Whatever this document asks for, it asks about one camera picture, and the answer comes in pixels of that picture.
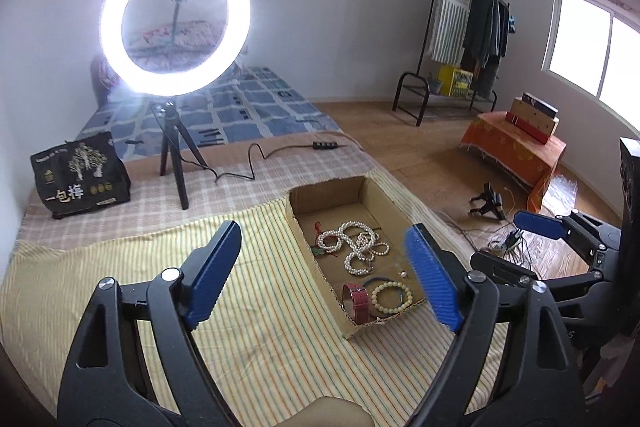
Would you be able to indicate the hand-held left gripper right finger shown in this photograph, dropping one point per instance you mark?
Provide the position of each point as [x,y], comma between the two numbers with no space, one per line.
[432,282]

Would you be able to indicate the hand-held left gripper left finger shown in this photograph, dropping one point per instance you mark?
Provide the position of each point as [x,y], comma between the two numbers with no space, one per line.
[212,277]

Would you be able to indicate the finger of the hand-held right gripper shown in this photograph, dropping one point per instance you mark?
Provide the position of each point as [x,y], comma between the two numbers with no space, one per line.
[500,264]
[542,224]

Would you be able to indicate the cardboard box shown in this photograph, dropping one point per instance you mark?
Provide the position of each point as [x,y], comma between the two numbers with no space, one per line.
[350,207]

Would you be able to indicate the small black floor tripod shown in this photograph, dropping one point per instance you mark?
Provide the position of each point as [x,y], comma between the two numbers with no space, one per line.
[487,202]

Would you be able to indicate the checkered bed sheet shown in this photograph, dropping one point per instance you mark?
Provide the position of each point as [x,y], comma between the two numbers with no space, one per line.
[225,199]

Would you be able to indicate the orange cloth covered table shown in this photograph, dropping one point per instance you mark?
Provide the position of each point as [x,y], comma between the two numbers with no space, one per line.
[505,152]

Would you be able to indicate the yellow striped sheet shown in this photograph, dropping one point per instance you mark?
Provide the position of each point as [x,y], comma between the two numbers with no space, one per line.
[280,332]

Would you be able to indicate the red flat box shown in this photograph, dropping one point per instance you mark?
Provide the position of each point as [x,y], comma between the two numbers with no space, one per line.
[520,124]

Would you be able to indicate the tan cardboard carton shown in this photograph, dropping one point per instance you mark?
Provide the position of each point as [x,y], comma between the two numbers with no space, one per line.
[537,122]

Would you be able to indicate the black tripod stand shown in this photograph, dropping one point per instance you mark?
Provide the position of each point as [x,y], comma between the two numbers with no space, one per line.
[175,167]

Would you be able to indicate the dark flat box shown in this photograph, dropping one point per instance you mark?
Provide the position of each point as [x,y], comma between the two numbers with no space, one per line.
[540,104]

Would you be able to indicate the yellow crate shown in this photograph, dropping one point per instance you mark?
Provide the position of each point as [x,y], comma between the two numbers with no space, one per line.
[457,82]

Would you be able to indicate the beige cloth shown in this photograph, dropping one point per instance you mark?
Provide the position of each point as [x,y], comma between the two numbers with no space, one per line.
[330,413]

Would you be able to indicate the black printed bag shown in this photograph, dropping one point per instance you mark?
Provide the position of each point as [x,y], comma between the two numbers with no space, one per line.
[75,177]

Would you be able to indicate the small grey pot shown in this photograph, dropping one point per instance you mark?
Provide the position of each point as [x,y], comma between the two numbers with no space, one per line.
[433,84]

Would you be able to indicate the blue patterned blanket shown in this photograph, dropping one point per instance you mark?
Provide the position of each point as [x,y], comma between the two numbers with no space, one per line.
[260,102]

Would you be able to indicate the white framed window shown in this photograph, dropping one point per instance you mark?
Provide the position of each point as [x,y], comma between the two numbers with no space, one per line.
[580,37]

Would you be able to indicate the dark hanging clothes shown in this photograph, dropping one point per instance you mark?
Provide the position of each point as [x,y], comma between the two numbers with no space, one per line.
[482,32]

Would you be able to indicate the striped hanging cloth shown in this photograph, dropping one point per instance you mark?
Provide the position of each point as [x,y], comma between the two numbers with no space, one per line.
[450,22]

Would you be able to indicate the dark red cloth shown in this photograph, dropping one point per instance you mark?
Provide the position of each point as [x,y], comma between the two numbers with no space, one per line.
[99,79]

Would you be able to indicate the floral quilt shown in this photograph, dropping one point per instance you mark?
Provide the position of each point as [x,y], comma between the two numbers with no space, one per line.
[200,32]

